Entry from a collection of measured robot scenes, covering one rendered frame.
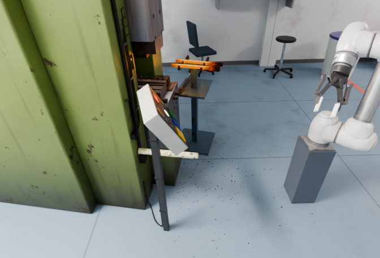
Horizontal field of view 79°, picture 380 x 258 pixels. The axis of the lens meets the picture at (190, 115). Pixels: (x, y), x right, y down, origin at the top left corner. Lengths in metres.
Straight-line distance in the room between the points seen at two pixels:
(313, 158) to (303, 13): 3.56
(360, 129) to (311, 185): 0.64
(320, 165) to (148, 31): 1.58
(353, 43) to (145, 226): 1.84
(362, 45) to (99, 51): 1.25
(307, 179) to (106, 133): 1.58
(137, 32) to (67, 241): 1.65
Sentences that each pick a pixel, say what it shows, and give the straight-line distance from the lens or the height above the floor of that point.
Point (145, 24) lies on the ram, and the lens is 1.52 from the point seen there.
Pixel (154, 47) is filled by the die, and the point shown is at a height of 1.31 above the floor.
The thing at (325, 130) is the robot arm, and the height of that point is 0.78.
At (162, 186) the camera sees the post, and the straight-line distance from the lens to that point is 1.62.
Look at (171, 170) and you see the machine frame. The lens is 2.15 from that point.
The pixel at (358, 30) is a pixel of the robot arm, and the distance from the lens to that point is 1.29.
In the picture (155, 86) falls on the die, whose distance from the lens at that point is 1.80.
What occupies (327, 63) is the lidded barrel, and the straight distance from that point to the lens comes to 4.86.
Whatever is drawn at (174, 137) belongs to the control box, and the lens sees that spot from 1.16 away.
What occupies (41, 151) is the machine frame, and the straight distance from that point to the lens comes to 1.93.
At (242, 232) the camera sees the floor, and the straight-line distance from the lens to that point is 2.08.
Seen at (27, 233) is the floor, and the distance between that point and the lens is 2.45.
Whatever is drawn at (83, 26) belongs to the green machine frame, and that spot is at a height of 1.52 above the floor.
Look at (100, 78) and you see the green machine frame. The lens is 1.45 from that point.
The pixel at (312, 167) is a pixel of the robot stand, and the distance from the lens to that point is 2.05.
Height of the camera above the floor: 1.77
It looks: 33 degrees down
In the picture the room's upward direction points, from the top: 1 degrees counter-clockwise
